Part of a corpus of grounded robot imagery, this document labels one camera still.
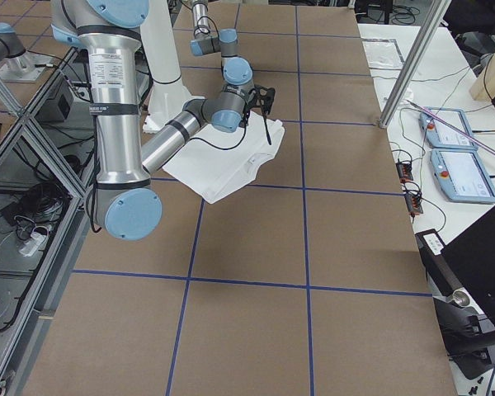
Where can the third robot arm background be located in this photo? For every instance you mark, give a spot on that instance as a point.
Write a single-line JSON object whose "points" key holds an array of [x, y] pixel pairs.
{"points": [[19, 65]]}

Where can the lower blue teach pendant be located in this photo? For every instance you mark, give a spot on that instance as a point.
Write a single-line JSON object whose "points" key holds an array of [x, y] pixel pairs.
{"points": [[461, 176]]}

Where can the orange circuit board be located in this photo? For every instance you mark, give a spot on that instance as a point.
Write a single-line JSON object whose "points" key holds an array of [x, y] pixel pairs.
{"points": [[405, 171]]}

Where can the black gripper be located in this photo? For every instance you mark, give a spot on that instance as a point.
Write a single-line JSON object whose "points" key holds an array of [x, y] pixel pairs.
{"points": [[266, 120]]}

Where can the black laptop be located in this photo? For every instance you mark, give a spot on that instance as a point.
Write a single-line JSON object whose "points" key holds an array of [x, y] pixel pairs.
{"points": [[463, 271]]}

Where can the clear plastic bag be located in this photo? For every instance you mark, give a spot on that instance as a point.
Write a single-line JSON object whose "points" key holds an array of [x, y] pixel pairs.
{"points": [[383, 53]]}

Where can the white long-sleeve printed shirt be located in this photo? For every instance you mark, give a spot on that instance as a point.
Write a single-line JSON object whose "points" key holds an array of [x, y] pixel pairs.
{"points": [[215, 164]]}

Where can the blue teach pendant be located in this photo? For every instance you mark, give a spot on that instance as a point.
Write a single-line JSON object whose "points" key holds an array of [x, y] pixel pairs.
{"points": [[461, 176], [441, 136]]}

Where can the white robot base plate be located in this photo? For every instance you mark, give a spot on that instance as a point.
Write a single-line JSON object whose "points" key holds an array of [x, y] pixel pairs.
{"points": [[169, 94]]}

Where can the upper blue teach pendant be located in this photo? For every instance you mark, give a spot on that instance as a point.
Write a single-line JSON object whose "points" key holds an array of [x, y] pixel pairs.
{"points": [[441, 136]]}

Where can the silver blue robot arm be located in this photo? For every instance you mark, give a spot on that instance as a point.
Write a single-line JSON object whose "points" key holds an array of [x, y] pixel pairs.
{"points": [[142, 112], [208, 38]]}

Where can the aluminium frame post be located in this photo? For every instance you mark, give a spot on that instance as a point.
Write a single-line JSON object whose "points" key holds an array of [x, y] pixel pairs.
{"points": [[419, 47]]}

